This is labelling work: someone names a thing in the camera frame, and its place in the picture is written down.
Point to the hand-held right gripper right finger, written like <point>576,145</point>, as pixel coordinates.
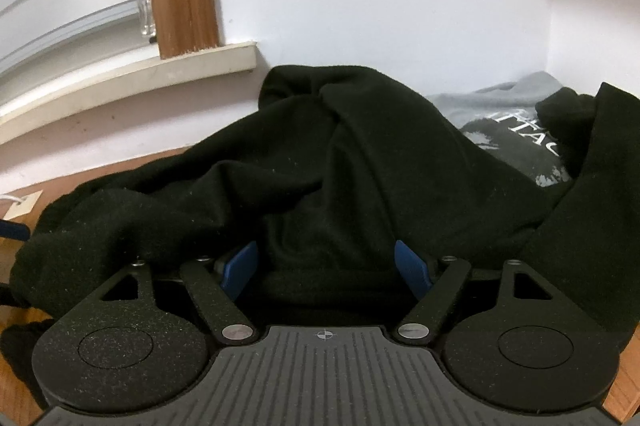
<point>411,268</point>

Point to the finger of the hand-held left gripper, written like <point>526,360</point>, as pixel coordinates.
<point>14,229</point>

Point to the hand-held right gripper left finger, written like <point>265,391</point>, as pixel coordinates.
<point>240,268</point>

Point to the black garment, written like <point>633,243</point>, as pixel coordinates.
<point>320,166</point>

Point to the white paper tag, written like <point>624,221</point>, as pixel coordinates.
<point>27,200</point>

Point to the grey printed t-shirt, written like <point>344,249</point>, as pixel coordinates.
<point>500,116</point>

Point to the cream window sill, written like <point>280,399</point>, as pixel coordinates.
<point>125,76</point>

